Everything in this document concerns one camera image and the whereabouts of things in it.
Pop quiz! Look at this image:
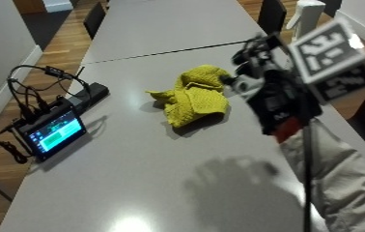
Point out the yellow knitted cloth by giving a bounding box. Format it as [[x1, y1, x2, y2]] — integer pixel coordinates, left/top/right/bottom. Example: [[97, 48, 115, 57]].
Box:
[[145, 64, 236, 129]]

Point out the white cube of black markers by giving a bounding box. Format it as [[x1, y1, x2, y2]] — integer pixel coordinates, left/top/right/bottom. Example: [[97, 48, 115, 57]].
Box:
[[289, 17, 365, 106]]

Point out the white spray bottle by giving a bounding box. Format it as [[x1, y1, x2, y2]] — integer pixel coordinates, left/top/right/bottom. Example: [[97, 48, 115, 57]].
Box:
[[286, 0, 328, 42]]

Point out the black rectangular power box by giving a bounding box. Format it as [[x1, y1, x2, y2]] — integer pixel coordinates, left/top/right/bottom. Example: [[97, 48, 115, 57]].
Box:
[[68, 81, 112, 114]]

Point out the small black touchscreen display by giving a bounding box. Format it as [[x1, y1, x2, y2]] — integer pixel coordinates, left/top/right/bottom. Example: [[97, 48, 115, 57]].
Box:
[[14, 98, 89, 162]]

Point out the bundle of black cables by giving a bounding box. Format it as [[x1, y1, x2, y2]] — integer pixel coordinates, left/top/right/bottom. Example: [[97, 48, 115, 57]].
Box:
[[0, 64, 93, 165]]

